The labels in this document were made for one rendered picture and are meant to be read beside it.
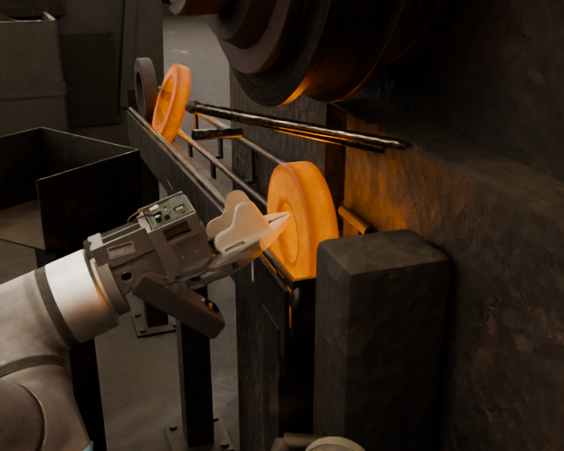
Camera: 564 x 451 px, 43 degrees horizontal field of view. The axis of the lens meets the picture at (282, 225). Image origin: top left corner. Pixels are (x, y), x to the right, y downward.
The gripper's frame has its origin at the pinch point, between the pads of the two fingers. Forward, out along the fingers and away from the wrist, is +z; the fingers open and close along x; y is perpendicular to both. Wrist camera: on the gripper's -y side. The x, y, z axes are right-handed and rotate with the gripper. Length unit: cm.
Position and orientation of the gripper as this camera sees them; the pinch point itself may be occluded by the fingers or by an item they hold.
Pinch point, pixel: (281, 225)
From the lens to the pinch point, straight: 79.2
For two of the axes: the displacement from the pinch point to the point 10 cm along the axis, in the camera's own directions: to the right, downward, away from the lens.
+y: -2.9, -8.4, -4.5
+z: 9.0, -4.0, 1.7
